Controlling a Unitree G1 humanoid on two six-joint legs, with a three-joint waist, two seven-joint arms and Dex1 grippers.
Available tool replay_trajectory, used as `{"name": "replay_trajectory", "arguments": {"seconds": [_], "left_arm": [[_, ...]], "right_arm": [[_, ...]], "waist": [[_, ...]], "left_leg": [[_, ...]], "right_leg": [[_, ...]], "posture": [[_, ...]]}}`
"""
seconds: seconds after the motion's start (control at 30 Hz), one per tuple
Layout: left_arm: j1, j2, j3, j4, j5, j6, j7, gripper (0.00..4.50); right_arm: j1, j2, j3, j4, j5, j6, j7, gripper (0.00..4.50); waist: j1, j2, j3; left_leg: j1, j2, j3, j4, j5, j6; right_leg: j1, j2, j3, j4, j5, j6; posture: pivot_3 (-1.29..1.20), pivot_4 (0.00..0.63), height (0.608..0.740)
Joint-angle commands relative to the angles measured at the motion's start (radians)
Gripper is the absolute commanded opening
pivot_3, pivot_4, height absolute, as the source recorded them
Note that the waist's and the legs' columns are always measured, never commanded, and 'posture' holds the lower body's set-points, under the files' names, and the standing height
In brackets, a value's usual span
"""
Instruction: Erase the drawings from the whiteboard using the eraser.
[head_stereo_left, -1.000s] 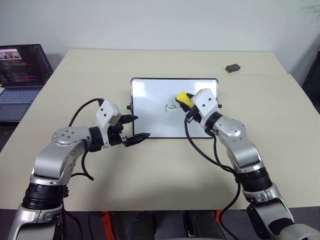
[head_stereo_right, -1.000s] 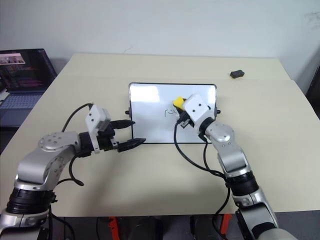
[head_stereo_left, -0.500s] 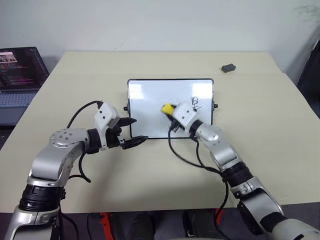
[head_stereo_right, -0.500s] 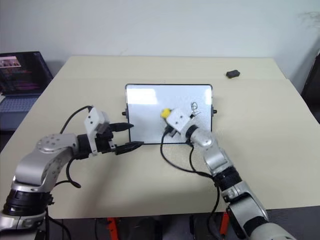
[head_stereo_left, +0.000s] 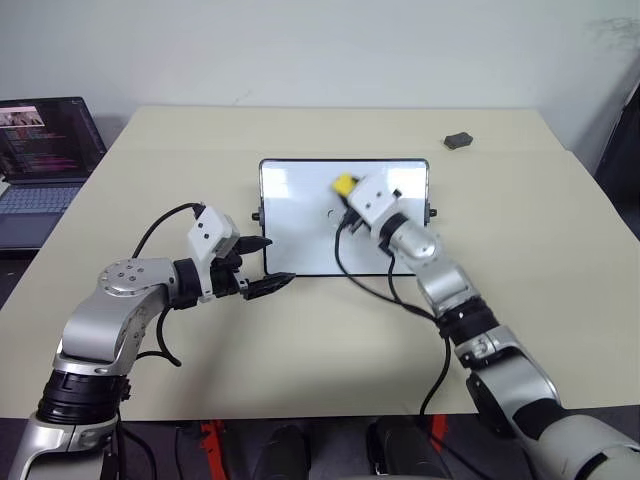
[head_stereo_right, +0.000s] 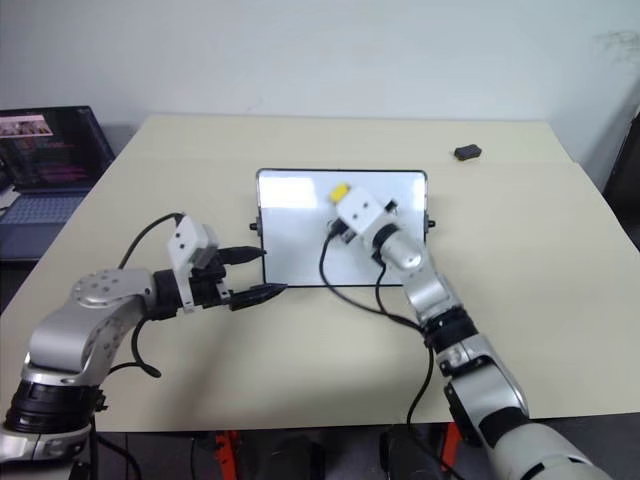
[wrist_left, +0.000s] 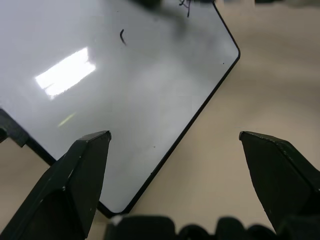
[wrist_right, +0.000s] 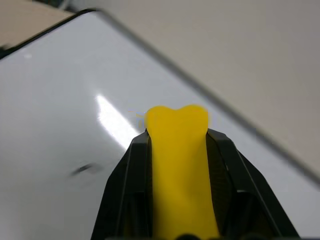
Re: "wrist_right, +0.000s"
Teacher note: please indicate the black-framed whiteboard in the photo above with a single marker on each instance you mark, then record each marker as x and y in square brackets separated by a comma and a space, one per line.
[75, 100]

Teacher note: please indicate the yellow whiteboard eraser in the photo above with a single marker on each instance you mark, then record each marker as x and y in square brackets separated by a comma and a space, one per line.
[180, 160]

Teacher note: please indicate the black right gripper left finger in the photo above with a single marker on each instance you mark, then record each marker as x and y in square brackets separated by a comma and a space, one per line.
[130, 190]

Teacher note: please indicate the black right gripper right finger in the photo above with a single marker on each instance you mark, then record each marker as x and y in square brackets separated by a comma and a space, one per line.
[240, 195]

